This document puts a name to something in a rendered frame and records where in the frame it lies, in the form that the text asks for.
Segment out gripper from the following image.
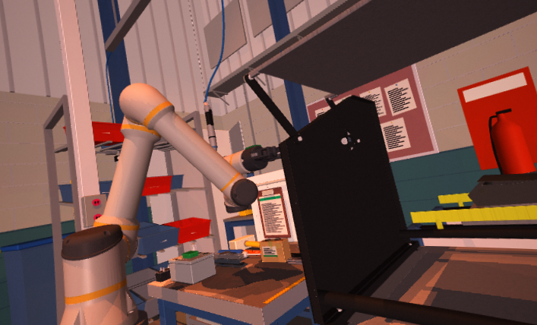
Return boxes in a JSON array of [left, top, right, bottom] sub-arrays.
[[241, 145, 272, 172]]

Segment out black hub with white bolts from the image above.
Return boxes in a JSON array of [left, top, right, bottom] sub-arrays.
[[340, 131, 362, 152]]

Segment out black fixture panel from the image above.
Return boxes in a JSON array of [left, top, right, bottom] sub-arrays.
[[279, 95, 421, 325]]

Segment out grey hanging air tool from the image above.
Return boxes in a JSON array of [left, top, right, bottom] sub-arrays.
[[203, 102, 219, 151]]

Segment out black diagonal strut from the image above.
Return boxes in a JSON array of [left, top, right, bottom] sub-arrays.
[[244, 74, 299, 137]]

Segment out brown clipboard with paper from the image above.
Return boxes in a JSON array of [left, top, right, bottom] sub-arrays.
[[257, 186, 292, 239]]

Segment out small blue table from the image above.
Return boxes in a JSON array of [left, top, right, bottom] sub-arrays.
[[222, 213, 256, 243]]

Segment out blue steel column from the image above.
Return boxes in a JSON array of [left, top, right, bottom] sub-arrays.
[[267, 0, 311, 132], [96, 0, 132, 124]]

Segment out cream and yellow tool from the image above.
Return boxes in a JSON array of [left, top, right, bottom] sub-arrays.
[[228, 235, 263, 251]]

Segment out red storage bin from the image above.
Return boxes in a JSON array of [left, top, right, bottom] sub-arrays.
[[141, 175, 174, 197], [162, 217, 212, 245], [63, 121, 125, 146]]

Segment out cardboard box with label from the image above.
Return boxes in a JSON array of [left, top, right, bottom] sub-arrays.
[[259, 238, 293, 263]]

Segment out dark grey flat tray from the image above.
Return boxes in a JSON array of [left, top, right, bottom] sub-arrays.
[[213, 251, 250, 266]]

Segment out blue storage bin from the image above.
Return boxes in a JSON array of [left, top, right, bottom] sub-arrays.
[[136, 221, 180, 256], [58, 179, 114, 204]]

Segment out grey control box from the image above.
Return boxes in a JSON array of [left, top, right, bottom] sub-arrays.
[[168, 252, 216, 286]]

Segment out maroon notice board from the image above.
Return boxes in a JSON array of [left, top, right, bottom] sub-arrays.
[[306, 64, 440, 163]]

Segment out grey outlet box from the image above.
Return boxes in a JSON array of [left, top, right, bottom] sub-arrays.
[[80, 194, 108, 229]]

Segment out grey overhead shelf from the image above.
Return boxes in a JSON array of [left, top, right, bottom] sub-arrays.
[[207, 0, 537, 96]]

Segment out white square column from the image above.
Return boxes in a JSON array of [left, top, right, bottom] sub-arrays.
[[53, 0, 101, 229]]

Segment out short yellow bar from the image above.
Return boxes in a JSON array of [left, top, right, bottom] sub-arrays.
[[437, 192, 473, 207]]

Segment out grey shelf unit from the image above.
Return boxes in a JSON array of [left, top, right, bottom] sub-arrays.
[[43, 94, 221, 289]]

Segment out long yellow bar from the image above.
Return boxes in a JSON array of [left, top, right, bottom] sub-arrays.
[[409, 204, 537, 230]]

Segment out blue cabinet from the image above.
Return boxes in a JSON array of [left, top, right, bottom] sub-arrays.
[[0, 232, 75, 325]]

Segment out red fire extinguisher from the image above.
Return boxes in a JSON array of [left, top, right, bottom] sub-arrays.
[[488, 108, 537, 176]]

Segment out dark grey block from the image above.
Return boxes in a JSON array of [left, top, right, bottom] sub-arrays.
[[468, 170, 537, 209]]

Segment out blue hanging hose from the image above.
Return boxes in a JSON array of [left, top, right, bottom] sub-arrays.
[[204, 0, 226, 105]]

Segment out grey wall panel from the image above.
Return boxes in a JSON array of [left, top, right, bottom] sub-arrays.
[[245, 0, 288, 38], [203, 0, 248, 58]]

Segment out black rail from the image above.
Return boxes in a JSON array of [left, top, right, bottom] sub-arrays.
[[400, 222, 537, 241]]

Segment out red wall sign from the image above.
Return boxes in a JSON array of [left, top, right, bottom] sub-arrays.
[[456, 66, 537, 172]]

